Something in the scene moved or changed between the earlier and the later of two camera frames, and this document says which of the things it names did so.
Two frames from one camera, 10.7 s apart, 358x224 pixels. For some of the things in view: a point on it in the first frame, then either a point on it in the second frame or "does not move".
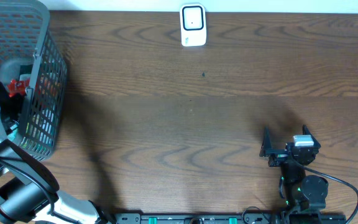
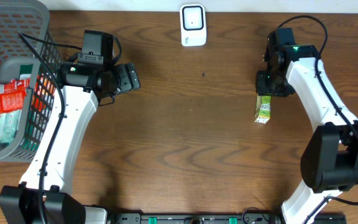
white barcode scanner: x=192 y=25 does not move
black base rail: x=232 y=218 does not move
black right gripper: x=267 y=149 to x=261 y=89
